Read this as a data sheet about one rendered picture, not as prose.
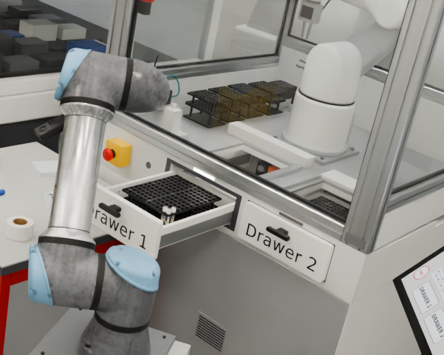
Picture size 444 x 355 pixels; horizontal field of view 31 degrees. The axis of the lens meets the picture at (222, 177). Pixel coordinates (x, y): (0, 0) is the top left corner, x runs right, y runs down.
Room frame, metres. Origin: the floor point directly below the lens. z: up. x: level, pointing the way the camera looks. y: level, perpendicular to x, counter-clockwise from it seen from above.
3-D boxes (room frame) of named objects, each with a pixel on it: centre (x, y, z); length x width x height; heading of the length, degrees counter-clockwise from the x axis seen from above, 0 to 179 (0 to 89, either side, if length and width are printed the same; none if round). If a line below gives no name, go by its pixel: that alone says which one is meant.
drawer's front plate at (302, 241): (1.92, -0.20, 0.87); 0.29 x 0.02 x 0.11; 54
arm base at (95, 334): (1.40, 0.15, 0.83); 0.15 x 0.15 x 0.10
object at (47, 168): (2.30, 0.53, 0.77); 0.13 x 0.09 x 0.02; 126
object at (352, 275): (2.47, -0.26, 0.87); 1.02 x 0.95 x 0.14; 54
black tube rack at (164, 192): (2.01, 0.12, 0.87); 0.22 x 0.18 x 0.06; 144
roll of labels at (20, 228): (1.85, 0.50, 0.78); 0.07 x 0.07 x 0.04
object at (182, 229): (2.01, 0.12, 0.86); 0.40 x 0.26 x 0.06; 144
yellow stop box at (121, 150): (2.28, 0.34, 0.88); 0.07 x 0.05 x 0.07; 54
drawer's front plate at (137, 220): (1.84, 0.24, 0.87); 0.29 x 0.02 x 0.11; 54
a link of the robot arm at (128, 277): (1.41, 0.15, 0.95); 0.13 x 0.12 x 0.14; 104
